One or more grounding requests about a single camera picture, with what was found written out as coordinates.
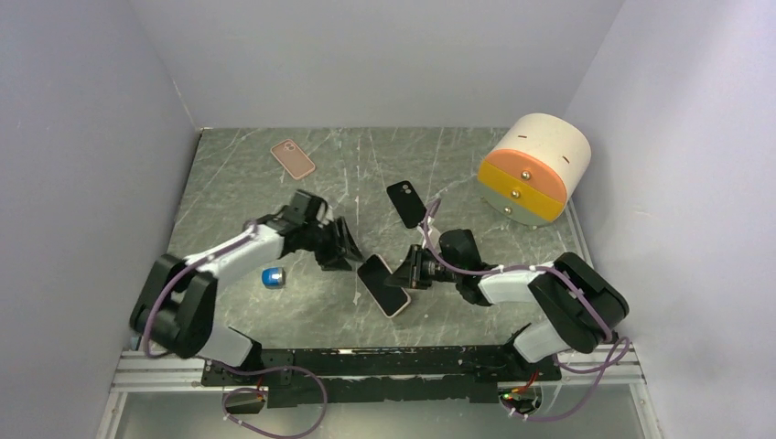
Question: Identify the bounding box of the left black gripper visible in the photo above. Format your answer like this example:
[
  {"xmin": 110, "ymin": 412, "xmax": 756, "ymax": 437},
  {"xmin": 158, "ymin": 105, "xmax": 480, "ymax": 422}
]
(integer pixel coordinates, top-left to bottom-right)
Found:
[{"xmin": 302, "ymin": 215, "xmax": 365, "ymax": 271}]

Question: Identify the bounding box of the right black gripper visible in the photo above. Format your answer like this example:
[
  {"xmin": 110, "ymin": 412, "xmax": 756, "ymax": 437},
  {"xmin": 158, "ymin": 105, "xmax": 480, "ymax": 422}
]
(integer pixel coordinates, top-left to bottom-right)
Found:
[{"xmin": 384, "ymin": 243, "xmax": 461, "ymax": 289}]

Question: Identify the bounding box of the beige phone case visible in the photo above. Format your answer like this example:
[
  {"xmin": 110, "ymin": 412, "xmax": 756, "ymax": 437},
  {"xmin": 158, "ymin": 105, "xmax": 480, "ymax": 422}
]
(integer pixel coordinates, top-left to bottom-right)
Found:
[{"xmin": 356, "ymin": 253, "xmax": 412, "ymax": 319}]

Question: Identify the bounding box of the black smartphone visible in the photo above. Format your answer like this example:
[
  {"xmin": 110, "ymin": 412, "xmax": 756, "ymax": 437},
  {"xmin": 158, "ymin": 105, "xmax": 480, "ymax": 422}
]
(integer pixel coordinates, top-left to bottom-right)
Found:
[{"xmin": 357, "ymin": 254, "xmax": 408, "ymax": 316}]

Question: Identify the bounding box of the black phone case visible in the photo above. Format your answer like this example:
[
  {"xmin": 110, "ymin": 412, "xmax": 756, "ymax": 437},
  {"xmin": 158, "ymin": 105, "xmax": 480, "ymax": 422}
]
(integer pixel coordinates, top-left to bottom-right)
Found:
[{"xmin": 386, "ymin": 180, "xmax": 426, "ymax": 229}]

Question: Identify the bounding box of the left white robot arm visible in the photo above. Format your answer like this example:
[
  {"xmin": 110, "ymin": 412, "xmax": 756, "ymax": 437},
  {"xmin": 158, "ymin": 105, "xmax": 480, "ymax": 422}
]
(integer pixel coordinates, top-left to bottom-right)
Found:
[{"xmin": 129, "ymin": 189, "xmax": 364, "ymax": 384}]

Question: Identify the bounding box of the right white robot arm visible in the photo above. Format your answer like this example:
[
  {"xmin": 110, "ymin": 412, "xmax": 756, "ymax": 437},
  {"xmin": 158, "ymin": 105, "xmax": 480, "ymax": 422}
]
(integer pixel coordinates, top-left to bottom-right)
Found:
[{"xmin": 385, "ymin": 229, "xmax": 630, "ymax": 380}]

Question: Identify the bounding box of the pink phone case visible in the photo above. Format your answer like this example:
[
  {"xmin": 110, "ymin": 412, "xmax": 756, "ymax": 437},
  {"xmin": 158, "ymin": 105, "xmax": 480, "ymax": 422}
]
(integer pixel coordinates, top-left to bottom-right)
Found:
[{"xmin": 270, "ymin": 139, "xmax": 316, "ymax": 180}]

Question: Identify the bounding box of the blue grey small cylinder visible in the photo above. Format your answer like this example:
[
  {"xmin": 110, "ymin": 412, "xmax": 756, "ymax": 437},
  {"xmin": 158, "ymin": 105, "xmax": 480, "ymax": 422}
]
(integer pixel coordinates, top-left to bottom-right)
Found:
[{"xmin": 261, "ymin": 267, "xmax": 286, "ymax": 289}]

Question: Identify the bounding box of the round drawer cabinet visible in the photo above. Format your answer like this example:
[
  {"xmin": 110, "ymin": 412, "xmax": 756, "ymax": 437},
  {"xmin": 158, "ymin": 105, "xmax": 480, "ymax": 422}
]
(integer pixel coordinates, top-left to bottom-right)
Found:
[{"xmin": 477, "ymin": 112, "xmax": 592, "ymax": 227}]

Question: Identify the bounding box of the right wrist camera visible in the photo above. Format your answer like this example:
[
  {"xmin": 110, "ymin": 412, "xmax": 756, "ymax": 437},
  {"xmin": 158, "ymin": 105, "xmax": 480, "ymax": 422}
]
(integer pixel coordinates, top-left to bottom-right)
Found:
[{"xmin": 422, "ymin": 226, "xmax": 441, "ymax": 247}]

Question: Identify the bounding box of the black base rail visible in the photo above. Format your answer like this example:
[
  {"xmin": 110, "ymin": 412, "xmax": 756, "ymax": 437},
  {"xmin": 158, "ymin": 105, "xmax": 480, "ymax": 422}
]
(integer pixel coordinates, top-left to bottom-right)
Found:
[{"xmin": 201, "ymin": 345, "xmax": 562, "ymax": 408}]

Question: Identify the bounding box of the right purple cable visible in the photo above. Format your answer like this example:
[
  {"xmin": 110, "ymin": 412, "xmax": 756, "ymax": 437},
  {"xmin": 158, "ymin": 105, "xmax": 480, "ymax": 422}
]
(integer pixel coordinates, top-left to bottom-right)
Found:
[{"xmin": 421, "ymin": 198, "xmax": 633, "ymax": 423}]

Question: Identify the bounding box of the aluminium frame rail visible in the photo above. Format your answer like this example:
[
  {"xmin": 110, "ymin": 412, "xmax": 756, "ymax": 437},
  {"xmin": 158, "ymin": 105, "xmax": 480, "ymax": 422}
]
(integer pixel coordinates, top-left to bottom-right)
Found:
[{"xmin": 111, "ymin": 351, "xmax": 205, "ymax": 393}]

